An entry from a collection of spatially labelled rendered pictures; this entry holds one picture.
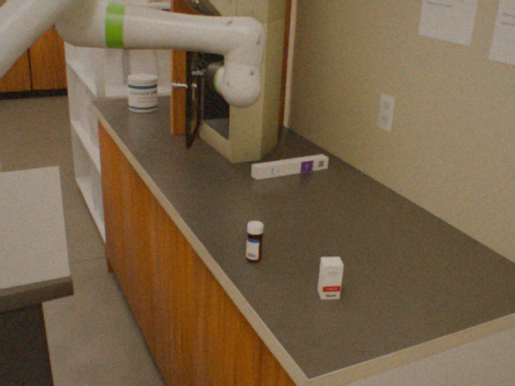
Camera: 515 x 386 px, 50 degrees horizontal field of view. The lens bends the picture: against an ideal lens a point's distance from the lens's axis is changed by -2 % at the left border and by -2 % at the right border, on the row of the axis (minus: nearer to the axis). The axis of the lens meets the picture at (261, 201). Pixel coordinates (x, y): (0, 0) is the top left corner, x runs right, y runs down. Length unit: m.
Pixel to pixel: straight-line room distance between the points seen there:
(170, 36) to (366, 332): 0.86
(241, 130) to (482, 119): 0.79
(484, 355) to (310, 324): 0.40
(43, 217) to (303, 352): 0.60
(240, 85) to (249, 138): 0.49
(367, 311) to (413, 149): 0.72
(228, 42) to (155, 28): 0.18
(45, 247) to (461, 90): 1.14
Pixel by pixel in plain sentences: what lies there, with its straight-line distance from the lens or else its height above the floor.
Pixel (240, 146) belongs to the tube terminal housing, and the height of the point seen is 1.00.
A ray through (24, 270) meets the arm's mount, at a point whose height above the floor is 0.97.
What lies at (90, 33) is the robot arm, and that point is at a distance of 1.50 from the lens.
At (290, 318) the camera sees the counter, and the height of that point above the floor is 0.94.
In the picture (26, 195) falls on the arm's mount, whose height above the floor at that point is 1.15.
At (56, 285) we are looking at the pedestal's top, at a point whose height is 0.94.
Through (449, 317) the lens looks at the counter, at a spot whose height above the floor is 0.94.
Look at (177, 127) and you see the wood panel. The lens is 2.24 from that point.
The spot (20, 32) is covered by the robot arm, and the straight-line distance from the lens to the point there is 1.33.
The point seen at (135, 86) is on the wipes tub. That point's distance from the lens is 2.54.
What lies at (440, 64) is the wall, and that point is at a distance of 1.70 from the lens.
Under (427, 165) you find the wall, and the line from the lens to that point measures 1.76.
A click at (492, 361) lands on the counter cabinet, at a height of 0.82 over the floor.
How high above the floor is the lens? 1.61
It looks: 24 degrees down
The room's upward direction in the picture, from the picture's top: 3 degrees clockwise
